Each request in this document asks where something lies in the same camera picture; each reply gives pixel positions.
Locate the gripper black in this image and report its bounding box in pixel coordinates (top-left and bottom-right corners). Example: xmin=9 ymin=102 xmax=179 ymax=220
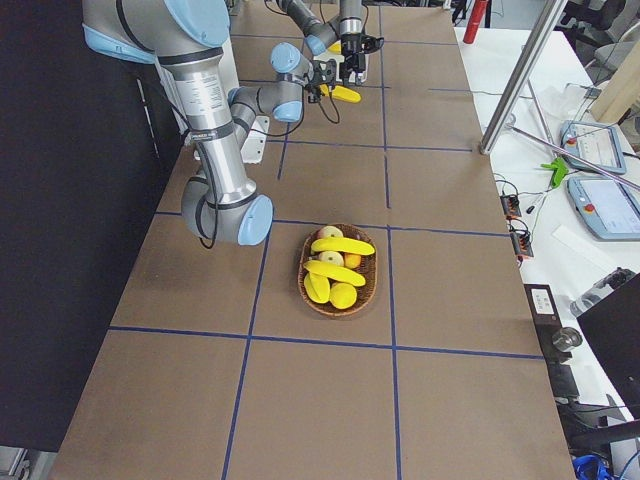
xmin=303 ymin=59 xmax=351 ymax=95
xmin=341 ymin=33 xmax=366 ymax=85

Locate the yellow banana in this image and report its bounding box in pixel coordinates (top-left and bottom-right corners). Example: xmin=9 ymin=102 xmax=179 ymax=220
xmin=303 ymin=260 xmax=366 ymax=287
xmin=328 ymin=42 xmax=341 ymax=54
xmin=310 ymin=237 xmax=376 ymax=256
xmin=320 ymin=84 xmax=362 ymax=104

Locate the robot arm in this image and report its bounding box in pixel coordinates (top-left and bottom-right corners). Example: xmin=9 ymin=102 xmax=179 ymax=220
xmin=82 ymin=1 xmax=337 ymax=245
xmin=275 ymin=0 xmax=367 ymax=86

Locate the brown wicker basket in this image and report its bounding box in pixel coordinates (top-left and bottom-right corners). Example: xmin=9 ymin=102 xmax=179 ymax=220
xmin=297 ymin=224 xmax=377 ymax=318

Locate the red cylinder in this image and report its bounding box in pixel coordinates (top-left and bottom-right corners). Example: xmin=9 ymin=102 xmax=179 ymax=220
xmin=463 ymin=0 xmax=489 ymax=44

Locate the pink white apple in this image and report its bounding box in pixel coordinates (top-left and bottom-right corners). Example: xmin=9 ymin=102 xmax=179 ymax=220
xmin=317 ymin=250 xmax=345 ymax=267
xmin=316 ymin=225 xmax=344 ymax=239

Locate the red yellow mango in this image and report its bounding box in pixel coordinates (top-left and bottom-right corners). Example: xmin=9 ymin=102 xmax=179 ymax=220
xmin=344 ymin=253 xmax=362 ymax=269

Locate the metal rod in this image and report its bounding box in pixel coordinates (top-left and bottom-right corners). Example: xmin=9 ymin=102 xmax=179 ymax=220
xmin=505 ymin=124 xmax=640 ymax=192

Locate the green plastic tool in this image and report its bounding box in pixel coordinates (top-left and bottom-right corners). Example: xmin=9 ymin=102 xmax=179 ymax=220
xmin=540 ymin=156 xmax=569 ymax=189

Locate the teach pendant far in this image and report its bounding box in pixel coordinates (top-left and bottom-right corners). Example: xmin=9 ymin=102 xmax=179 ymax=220
xmin=560 ymin=120 xmax=627 ymax=174

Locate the teach pendant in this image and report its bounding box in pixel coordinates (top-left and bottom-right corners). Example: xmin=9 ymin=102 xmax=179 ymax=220
xmin=560 ymin=120 xmax=627 ymax=174
xmin=567 ymin=177 xmax=639 ymax=241

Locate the teach pendant near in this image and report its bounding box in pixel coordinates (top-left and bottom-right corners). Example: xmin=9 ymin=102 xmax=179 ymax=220
xmin=567 ymin=177 xmax=639 ymax=241

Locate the black labelled box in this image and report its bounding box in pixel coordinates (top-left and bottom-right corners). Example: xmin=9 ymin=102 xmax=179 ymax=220
xmin=524 ymin=284 xmax=561 ymax=328

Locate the black monitor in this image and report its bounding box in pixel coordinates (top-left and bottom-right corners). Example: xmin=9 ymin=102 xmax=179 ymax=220
xmin=578 ymin=275 xmax=639 ymax=406

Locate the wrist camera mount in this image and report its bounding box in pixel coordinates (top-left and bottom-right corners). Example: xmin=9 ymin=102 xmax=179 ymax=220
xmin=305 ymin=85 xmax=322 ymax=104
xmin=361 ymin=34 xmax=385 ymax=55

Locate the right black braided cable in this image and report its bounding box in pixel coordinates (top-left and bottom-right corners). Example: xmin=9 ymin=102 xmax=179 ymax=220
xmin=249 ymin=84 xmax=342 ymax=139

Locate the aluminium frame post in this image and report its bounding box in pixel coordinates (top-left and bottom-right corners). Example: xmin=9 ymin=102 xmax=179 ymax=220
xmin=479 ymin=0 xmax=567 ymax=155

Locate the black cable connector left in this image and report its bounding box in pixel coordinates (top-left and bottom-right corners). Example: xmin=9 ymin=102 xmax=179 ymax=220
xmin=500 ymin=194 xmax=521 ymax=220

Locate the black cable connector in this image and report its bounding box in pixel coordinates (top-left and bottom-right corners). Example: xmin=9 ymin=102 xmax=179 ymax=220
xmin=509 ymin=229 xmax=534 ymax=259
xmin=500 ymin=194 xmax=521 ymax=220

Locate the black cable connector right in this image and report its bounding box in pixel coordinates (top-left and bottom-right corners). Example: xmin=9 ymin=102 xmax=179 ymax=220
xmin=509 ymin=229 xmax=534 ymax=259

